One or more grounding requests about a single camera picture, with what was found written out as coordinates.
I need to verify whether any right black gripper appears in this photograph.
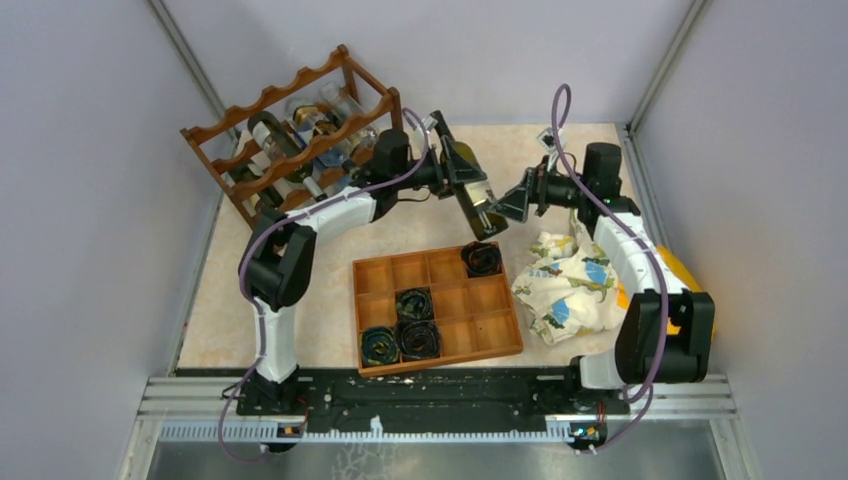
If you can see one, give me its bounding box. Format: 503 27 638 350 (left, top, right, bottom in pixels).
489 155 591 223

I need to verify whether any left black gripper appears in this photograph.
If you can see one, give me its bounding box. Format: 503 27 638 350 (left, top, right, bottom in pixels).
392 133 486 198

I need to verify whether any dark wine bottle beige label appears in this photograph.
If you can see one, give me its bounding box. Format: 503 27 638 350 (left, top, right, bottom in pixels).
314 114 372 161

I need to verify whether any blue square glass bottle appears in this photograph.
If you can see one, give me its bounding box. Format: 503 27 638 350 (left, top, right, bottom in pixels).
294 129 354 169

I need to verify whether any clear glass bottle back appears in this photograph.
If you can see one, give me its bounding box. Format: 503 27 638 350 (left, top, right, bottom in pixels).
319 82 379 152

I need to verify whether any wooden compartment tray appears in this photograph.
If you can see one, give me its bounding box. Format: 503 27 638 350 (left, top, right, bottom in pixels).
352 246 524 377

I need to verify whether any brown wooden wine rack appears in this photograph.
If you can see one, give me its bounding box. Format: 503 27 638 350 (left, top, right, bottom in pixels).
182 45 402 226

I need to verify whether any dark green wine bottle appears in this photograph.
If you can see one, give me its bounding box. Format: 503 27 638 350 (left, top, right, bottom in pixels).
228 162 286 217

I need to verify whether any dark wine bottle grey label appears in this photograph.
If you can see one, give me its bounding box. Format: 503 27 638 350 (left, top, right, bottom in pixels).
247 111 328 201

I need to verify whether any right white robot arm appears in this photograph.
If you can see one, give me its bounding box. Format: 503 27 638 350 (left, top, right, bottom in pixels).
490 142 715 412

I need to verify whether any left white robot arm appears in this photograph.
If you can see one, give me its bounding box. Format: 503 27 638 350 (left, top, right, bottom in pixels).
238 111 507 414

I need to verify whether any rolled tie orange pattern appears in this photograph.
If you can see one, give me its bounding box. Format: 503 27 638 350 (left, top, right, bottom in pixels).
460 241 502 278

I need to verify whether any dinosaur print white cloth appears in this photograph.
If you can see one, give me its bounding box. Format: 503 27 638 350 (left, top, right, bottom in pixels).
511 227 629 346

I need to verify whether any yellow cloth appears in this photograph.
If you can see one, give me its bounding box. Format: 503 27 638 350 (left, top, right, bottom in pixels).
616 245 705 309

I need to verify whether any rolled dark blue tie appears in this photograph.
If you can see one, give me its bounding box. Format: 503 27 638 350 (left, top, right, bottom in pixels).
395 320 442 361

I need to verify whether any rolled dark green tie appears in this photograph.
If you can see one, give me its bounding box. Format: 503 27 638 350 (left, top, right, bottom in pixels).
360 326 400 367

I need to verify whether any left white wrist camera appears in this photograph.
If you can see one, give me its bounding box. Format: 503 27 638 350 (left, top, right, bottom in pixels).
416 114 439 145

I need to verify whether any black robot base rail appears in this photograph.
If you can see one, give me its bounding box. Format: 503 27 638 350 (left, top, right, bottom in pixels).
142 360 737 455

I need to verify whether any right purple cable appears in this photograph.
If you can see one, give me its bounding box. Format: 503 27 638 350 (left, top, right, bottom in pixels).
551 83 672 455

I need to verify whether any purple cable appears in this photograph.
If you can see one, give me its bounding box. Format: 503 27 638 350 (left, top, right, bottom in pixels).
218 107 435 465
551 83 672 455

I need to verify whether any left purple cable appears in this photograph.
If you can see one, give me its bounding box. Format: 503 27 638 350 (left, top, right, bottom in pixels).
218 107 435 465

